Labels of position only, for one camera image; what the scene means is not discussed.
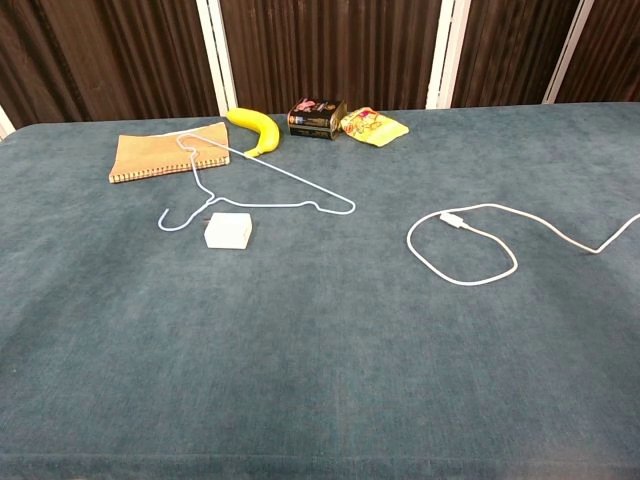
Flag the white power adapter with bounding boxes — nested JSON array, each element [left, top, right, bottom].
[[199, 211, 253, 250]]

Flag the white USB cable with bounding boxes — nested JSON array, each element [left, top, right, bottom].
[[406, 202, 640, 287]]

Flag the teal table cloth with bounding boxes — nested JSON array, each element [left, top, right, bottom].
[[0, 102, 640, 480]]

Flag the black printed box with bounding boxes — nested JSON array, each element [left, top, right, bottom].
[[286, 97, 348, 142]]

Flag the yellow banana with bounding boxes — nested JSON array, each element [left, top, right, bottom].
[[225, 106, 281, 159]]

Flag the yellow snack bag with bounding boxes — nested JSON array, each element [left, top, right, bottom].
[[340, 106, 410, 149]]

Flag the brown spiral notebook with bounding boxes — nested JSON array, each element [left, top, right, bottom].
[[108, 121, 232, 185]]

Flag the light blue wire hanger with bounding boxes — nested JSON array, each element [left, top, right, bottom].
[[157, 133, 357, 232]]

